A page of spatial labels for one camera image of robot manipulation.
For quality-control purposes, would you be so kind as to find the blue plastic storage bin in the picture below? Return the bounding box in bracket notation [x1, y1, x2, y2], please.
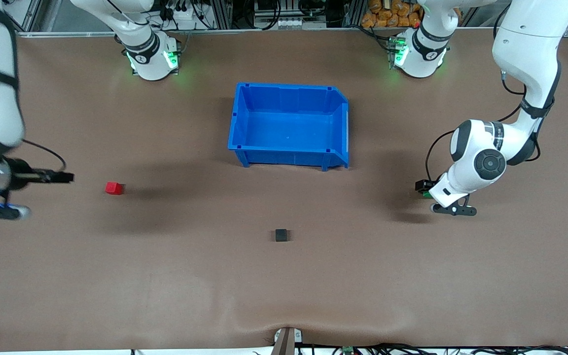
[227, 82, 351, 172]

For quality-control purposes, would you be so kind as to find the orange netted bag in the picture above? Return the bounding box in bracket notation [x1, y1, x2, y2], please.
[361, 0, 423, 29]

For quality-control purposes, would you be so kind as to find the white power strip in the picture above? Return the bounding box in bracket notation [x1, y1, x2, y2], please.
[165, 0, 202, 30]

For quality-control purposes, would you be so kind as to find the grey terminal block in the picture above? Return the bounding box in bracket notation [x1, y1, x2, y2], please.
[277, 17, 327, 30]

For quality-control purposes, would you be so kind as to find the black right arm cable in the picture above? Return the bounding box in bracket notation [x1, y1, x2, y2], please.
[22, 139, 67, 172]

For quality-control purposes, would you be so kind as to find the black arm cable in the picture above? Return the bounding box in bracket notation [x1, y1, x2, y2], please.
[425, 69, 543, 184]
[22, 139, 67, 172]

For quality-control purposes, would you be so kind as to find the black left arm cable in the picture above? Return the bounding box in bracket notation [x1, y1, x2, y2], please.
[425, 69, 543, 184]

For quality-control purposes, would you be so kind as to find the black cable bundle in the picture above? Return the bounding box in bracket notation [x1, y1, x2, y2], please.
[299, 342, 568, 355]

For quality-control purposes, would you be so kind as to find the metal table edge bracket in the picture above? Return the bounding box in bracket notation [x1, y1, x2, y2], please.
[270, 326, 304, 355]

